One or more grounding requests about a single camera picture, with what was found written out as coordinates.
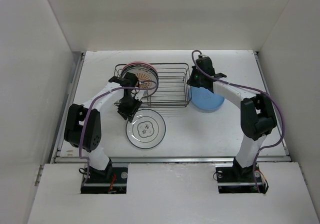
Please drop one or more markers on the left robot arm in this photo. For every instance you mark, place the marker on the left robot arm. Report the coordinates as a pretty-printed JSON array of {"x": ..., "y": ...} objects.
[{"x": 83, "y": 128}]

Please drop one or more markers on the white flower pattern plate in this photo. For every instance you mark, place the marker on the white flower pattern plate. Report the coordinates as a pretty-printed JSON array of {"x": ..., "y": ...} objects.
[{"x": 147, "y": 129}]

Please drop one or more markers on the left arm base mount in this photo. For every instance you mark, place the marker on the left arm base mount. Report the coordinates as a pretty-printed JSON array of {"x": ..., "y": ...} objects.
[{"x": 115, "y": 183}]

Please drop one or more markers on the blue plate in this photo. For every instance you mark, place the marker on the blue plate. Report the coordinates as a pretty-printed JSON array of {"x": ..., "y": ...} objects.
[{"x": 205, "y": 100}]

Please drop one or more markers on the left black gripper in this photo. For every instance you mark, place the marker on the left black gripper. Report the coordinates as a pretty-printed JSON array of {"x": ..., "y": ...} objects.
[{"x": 129, "y": 113}]

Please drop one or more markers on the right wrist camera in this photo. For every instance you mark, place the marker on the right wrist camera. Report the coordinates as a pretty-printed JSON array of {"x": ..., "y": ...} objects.
[{"x": 205, "y": 64}]

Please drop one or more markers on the orange sunburst plate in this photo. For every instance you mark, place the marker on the orange sunburst plate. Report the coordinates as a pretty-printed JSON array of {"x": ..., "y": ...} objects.
[{"x": 147, "y": 79}]

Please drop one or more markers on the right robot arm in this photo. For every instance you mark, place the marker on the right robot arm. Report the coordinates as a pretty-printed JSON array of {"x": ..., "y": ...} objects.
[{"x": 257, "y": 115}]

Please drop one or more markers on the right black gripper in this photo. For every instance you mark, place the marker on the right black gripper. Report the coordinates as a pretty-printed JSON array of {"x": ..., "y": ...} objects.
[{"x": 190, "y": 81}]

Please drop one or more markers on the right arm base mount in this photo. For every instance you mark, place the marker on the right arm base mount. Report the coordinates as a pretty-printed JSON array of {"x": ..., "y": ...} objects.
[{"x": 230, "y": 182}]

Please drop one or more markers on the wire dish rack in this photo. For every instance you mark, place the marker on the wire dish rack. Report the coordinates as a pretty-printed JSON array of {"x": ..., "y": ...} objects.
[{"x": 172, "y": 91}]

